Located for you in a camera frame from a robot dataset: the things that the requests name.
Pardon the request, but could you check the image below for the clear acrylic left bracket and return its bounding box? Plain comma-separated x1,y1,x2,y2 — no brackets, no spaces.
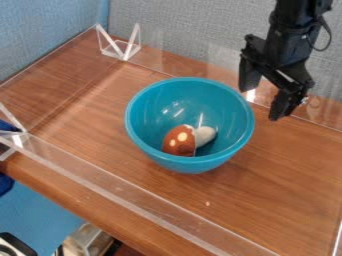
0,102,27,160

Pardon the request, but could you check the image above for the blue plastic bowl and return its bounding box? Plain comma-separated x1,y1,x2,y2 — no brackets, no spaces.
124,77,255,174

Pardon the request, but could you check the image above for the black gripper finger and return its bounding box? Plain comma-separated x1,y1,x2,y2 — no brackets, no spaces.
239,55,262,92
269,90,303,121

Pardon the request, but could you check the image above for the clear acrylic barrier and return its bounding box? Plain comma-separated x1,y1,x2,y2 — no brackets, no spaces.
95,23,342,133
0,132,279,256

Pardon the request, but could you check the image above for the grey box under table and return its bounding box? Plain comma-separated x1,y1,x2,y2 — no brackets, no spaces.
54,223,114,256

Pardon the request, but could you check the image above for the clear acrylic corner bracket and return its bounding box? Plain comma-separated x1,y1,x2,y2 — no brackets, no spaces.
95,24,142,61

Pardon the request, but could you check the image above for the black white object bottom left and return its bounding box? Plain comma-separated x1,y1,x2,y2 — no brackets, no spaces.
0,232,38,256

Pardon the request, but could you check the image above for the dark blue object left edge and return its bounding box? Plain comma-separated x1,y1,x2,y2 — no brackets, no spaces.
0,119,22,197

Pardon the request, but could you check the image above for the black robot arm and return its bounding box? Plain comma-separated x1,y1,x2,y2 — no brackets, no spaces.
239,0,333,121

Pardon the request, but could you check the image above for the clear acrylic front barrier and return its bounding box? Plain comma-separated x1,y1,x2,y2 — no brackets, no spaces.
0,132,279,256

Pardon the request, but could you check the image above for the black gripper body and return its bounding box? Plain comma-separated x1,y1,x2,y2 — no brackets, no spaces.
241,31,315,101

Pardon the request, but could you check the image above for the clear acrylic back barrier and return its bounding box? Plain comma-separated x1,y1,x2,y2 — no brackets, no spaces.
95,23,342,133

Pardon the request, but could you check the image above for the plush brown white mushroom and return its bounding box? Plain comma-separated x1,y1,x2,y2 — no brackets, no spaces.
162,124,217,157

